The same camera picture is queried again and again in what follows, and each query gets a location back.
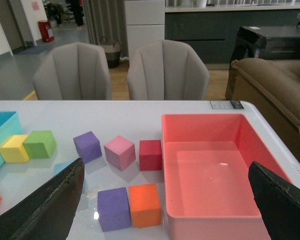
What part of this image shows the pink plastic bin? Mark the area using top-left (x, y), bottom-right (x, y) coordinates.
top-left (162, 113), bottom-right (289, 240)

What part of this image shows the right grey chair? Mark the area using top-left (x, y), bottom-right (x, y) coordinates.
top-left (126, 39), bottom-right (210, 101)

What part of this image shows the blue foam cube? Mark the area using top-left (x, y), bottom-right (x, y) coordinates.
top-left (53, 161), bottom-right (73, 176)

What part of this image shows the white cabinet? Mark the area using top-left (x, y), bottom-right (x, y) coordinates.
top-left (124, 0), bottom-right (165, 60)

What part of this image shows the back purple foam cube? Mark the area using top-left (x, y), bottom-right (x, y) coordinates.
top-left (73, 131), bottom-right (102, 164)

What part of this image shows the front purple foam cube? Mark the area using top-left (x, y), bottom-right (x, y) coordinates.
top-left (97, 187), bottom-right (132, 232)

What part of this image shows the yellow foam cube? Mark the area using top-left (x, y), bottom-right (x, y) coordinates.
top-left (0, 134), bottom-right (30, 163)

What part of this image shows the woven basket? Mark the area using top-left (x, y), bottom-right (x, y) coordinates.
top-left (99, 36), bottom-right (121, 69)

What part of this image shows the grey chair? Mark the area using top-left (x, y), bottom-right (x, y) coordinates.
top-left (32, 42), bottom-right (112, 100)
top-left (126, 39), bottom-right (210, 101)

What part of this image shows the back dark red foam cube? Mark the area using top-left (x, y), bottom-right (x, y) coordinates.
top-left (139, 140), bottom-right (163, 171)

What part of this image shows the black appliance box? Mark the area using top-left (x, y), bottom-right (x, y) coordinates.
top-left (224, 25), bottom-right (300, 100)

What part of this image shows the dark grey counter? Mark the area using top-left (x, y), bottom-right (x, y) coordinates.
top-left (165, 2), bottom-right (300, 65)

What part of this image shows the table label sticker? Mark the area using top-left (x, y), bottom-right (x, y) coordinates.
top-left (210, 100), bottom-right (244, 109)

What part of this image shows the left grey chair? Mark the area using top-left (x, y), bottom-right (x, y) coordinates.
top-left (32, 42), bottom-right (112, 100)

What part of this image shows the purple foam cube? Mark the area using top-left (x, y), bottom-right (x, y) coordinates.
top-left (73, 131), bottom-right (102, 164)
top-left (97, 187), bottom-right (132, 232)

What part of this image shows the brown sofa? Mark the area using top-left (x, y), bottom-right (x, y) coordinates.
top-left (225, 58), bottom-right (300, 163)

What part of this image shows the right orange foam cube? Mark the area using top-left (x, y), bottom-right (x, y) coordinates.
top-left (128, 183), bottom-right (162, 228)

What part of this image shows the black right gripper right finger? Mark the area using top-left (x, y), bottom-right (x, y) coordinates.
top-left (248, 161), bottom-right (300, 240)

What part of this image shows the standing person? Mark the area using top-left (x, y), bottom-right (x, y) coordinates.
top-left (69, 0), bottom-right (84, 29)

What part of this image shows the green foam cube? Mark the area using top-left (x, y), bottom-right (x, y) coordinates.
top-left (23, 130), bottom-right (57, 159)

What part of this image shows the red bin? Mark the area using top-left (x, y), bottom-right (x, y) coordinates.
top-left (38, 20), bottom-right (55, 43)

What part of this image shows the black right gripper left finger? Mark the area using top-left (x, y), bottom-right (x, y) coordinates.
top-left (0, 158), bottom-right (85, 240)

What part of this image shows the pink foam cube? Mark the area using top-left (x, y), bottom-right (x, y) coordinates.
top-left (104, 135), bottom-right (136, 171)

